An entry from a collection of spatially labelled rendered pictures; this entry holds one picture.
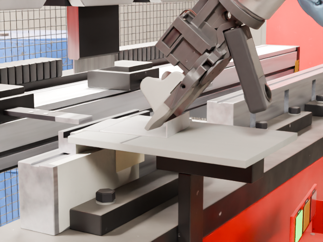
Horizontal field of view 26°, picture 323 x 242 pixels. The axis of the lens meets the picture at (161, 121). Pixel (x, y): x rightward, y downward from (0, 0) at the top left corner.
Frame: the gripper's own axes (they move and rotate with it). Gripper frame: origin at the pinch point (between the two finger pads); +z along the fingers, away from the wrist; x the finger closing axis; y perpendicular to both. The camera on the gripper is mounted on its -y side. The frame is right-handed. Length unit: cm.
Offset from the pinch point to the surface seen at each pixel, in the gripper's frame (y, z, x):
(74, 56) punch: 15.0, 0.5, 4.1
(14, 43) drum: 109, 103, -181
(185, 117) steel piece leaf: -1.4, -1.8, -2.5
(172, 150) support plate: -4.9, -2.6, 10.4
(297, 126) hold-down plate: -12, 6, -64
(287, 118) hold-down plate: -10, 6, -64
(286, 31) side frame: 24, 23, -221
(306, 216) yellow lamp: -25.0, 5.5, -26.7
